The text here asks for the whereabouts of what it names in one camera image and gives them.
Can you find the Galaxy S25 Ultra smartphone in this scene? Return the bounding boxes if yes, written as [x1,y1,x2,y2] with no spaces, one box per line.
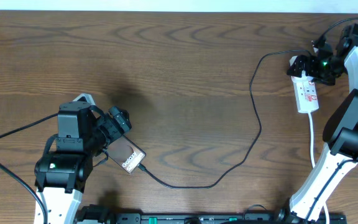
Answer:
[108,136,146,174]

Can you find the black USB charging cable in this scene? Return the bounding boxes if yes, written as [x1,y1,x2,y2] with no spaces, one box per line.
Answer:
[137,49,313,190]

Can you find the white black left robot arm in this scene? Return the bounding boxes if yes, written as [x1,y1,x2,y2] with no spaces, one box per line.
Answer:
[34,93,132,223]

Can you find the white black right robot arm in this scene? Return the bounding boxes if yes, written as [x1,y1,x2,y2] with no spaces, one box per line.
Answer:
[277,34,358,223]

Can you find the white power strip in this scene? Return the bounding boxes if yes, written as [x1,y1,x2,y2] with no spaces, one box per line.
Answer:
[291,69,319,114]

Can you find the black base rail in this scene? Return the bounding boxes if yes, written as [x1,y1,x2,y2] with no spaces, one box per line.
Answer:
[75,204,347,224]

